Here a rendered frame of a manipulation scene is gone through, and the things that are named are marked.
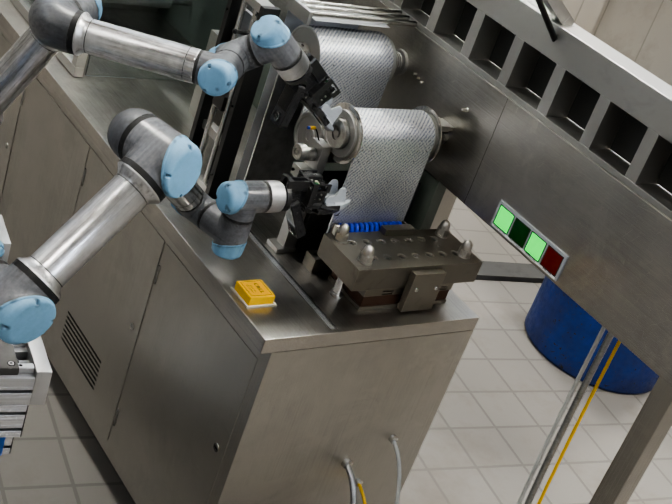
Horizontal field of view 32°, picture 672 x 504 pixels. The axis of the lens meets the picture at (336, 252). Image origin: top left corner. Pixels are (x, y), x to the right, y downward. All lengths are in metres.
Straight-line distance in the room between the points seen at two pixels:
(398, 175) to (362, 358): 0.46
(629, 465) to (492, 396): 1.63
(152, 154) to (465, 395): 2.33
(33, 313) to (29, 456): 1.27
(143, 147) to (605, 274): 1.06
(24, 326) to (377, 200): 1.02
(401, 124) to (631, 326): 0.74
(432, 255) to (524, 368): 1.88
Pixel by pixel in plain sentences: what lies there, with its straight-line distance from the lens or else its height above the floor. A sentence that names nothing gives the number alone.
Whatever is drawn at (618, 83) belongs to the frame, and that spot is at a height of 1.62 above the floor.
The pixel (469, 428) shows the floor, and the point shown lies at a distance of 4.26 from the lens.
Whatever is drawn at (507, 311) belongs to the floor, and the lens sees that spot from 5.10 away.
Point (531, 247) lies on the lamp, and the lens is 2.82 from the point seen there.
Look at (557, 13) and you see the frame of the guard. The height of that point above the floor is 1.68.
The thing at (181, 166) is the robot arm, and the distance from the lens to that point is 2.35.
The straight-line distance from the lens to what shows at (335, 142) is 2.83.
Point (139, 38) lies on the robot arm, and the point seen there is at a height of 1.41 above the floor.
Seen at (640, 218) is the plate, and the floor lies 1.40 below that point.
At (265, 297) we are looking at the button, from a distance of 2.72.
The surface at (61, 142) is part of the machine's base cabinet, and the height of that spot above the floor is 0.73.
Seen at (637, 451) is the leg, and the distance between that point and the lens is 2.90.
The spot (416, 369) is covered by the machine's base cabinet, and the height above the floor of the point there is 0.75.
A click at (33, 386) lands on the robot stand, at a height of 0.74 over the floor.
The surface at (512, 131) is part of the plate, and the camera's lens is 2.87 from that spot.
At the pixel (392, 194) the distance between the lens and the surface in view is 2.96.
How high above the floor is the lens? 2.31
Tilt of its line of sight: 27 degrees down
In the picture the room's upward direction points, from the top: 20 degrees clockwise
